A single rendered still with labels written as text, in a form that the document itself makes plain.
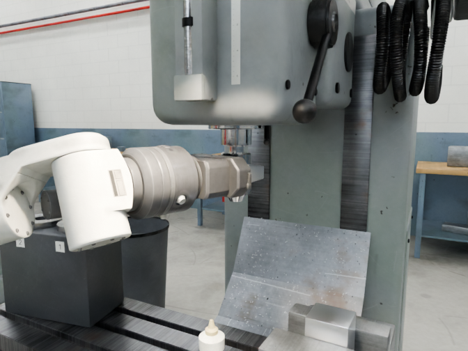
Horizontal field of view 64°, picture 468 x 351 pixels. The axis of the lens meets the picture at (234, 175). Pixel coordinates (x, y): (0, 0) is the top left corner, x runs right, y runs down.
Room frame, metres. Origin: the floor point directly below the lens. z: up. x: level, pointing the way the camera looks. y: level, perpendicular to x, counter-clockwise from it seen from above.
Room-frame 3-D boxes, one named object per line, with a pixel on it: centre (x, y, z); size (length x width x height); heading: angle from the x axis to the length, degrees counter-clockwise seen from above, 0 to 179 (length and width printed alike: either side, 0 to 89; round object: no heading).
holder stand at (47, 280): (0.78, 0.38, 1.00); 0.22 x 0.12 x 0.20; 73
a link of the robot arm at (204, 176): (0.51, 0.06, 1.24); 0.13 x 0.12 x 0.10; 45
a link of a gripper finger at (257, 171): (0.55, -0.02, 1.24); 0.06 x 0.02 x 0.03; 134
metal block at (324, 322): (0.50, -0.14, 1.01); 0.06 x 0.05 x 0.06; 61
